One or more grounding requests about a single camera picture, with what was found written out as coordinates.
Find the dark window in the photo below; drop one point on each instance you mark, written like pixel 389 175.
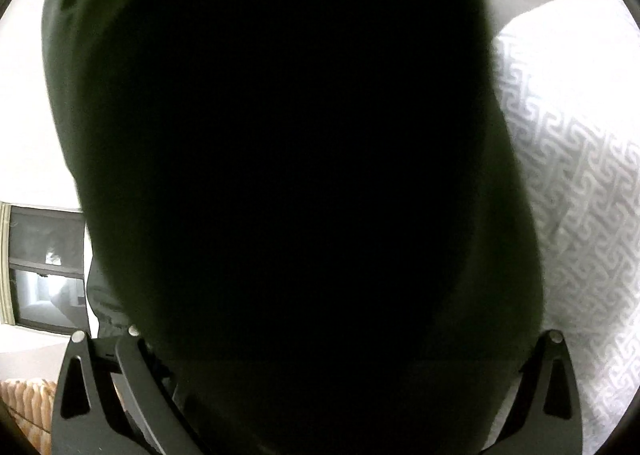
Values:
pixel 45 265

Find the orange ribbed object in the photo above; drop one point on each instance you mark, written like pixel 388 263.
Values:
pixel 27 400

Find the black puffer jacket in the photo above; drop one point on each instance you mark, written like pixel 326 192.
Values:
pixel 300 185

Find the white patterned cloth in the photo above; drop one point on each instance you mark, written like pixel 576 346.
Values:
pixel 575 210

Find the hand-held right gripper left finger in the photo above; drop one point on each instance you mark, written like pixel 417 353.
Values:
pixel 135 360

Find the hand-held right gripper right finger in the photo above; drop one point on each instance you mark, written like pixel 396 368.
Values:
pixel 545 385

